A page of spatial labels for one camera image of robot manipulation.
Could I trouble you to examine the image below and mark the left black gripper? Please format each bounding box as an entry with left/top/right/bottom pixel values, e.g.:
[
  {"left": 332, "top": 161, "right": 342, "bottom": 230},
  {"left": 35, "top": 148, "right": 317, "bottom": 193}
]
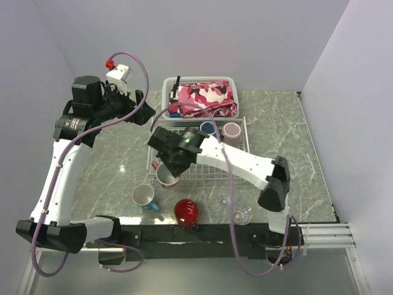
[{"left": 93, "top": 80, "right": 155, "bottom": 125}]

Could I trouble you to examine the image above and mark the salmon pink mug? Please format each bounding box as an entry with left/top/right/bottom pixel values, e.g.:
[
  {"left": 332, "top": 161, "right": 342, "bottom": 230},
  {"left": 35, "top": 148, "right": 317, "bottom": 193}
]
[{"left": 152, "top": 161, "right": 180, "bottom": 189}]

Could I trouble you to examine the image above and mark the dark blue mug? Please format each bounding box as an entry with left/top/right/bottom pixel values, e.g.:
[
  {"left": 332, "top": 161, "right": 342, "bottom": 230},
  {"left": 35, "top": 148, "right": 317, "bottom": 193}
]
[{"left": 200, "top": 121, "right": 216, "bottom": 135}]

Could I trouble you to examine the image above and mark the mauve purple mug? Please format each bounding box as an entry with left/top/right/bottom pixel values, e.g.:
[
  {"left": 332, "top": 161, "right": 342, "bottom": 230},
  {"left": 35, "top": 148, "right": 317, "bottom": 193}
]
[{"left": 222, "top": 122, "right": 242, "bottom": 148}]

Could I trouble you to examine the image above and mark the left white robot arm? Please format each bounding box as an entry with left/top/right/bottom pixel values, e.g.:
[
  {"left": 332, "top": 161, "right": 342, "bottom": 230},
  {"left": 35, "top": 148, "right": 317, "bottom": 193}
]
[{"left": 16, "top": 76, "right": 155, "bottom": 254}]

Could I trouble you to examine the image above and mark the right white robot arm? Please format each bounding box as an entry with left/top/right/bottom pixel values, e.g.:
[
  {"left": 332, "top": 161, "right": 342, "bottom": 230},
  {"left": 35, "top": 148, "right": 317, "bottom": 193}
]
[{"left": 147, "top": 127, "right": 290, "bottom": 245}]

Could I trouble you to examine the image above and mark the black item in basket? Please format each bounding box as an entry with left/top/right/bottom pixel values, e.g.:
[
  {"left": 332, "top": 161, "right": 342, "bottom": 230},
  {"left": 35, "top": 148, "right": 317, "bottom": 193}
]
[{"left": 169, "top": 76, "right": 181, "bottom": 101}]

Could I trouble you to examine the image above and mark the light blue mug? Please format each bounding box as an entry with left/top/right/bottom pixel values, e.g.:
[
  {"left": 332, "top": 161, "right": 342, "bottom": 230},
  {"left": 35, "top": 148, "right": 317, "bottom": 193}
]
[{"left": 131, "top": 184, "right": 160, "bottom": 213}]

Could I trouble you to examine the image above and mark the red mug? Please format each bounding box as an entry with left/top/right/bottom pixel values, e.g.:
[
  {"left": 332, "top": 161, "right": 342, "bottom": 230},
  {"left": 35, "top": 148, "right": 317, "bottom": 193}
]
[{"left": 174, "top": 199, "right": 199, "bottom": 229}]

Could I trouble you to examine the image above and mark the pink camouflage cloth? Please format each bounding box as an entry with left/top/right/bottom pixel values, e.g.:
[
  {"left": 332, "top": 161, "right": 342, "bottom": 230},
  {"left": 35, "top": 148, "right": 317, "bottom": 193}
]
[{"left": 168, "top": 81, "right": 238, "bottom": 118}]

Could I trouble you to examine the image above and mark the clear glass cup far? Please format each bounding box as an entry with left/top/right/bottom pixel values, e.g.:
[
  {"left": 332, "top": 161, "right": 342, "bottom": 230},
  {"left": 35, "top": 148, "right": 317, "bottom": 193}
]
[{"left": 218, "top": 195, "right": 238, "bottom": 206}]

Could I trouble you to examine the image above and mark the clear glass cup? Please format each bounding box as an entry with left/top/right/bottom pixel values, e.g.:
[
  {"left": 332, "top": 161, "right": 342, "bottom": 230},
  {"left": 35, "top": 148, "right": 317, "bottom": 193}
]
[
  {"left": 232, "top": 206, "right": 253, "bottom": 226},
  {"left": 218, "top": 195, "right": 238, "bottom": 206}
]

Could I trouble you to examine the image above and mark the clear glass cup near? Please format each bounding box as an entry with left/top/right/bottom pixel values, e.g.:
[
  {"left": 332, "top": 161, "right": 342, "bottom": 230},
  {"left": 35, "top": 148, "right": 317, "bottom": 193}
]
[{"left": 232, "top": 206, "right": 253, "bottom": 226}]

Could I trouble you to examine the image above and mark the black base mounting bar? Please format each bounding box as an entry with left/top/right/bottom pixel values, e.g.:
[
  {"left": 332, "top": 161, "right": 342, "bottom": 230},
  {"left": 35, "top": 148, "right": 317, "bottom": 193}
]
[{"left": 85, "top": 222, "right": 308, "bottom": 262}]

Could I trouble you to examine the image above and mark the white wire dish rack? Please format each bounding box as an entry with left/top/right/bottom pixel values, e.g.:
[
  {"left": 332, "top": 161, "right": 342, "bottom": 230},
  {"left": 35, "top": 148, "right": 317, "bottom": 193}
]
[{"left": 147, "top": 117, "right": 250, "bottom": 181}]

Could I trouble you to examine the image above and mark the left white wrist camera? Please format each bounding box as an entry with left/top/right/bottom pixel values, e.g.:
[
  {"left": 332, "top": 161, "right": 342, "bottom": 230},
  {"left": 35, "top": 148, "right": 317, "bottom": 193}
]
[{"left": 106, "top": 65, "right": 133, "bottom": 94}]

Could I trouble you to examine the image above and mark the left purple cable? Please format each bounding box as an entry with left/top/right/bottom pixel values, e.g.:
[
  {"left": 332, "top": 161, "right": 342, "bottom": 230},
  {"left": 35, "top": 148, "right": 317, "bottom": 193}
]
[{"left": 30, "top": 52, "right": 150, "bottom": 277}]

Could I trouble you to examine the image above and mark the purple cable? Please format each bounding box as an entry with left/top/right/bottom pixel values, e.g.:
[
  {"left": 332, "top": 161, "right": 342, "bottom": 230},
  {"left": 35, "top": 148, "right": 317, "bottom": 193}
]
[
  {"left": 150, "top": 103, "right": 303, "bottom": 277},
  {"left": 30, "top": 52, "right": 150, "bottom": 277}
]

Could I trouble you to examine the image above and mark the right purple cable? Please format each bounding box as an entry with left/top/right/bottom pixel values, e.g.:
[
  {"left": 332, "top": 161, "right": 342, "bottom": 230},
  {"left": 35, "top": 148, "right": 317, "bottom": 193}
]
[{"left": 150, "top": 103, "right": 303, "bottom": 277}]

